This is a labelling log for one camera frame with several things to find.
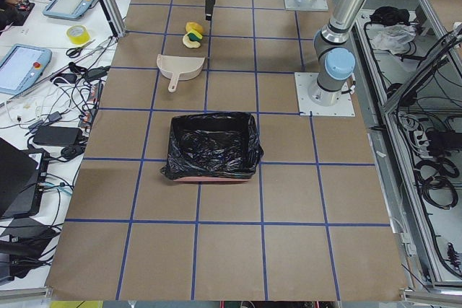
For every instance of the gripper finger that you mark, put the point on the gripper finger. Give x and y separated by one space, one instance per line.
209 9

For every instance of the beige plastic dustpan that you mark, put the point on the beige plastic dustpan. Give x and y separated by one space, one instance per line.
178 68

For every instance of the black trash bag bin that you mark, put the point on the black trash bag bin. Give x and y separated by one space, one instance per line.
209 147

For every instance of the yellow green sponge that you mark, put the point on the yellow green sponge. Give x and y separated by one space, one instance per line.
194 36

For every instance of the yellow tape roll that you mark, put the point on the yellow tape roll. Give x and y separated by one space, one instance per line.
78 34

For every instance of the far teach pendant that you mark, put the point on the far teach pendant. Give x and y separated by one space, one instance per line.
67 9

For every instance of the teach pendant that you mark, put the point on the teach pendant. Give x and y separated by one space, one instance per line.
22 66
67 9

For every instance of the crumpled white cloth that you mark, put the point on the crumpled white cloth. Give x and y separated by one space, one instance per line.
394 39

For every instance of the metal rod green tip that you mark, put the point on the metal rod green tip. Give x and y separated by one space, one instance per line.
60 63

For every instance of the near teach pendant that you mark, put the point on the near teach pendant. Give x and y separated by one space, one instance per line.
22 66

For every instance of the black power adapter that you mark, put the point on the black power adapter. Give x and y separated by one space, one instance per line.
57 136

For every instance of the black laptop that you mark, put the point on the black laptop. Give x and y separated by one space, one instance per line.
22 176

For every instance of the black handled scissors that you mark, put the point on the black handled scissors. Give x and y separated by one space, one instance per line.
76 51

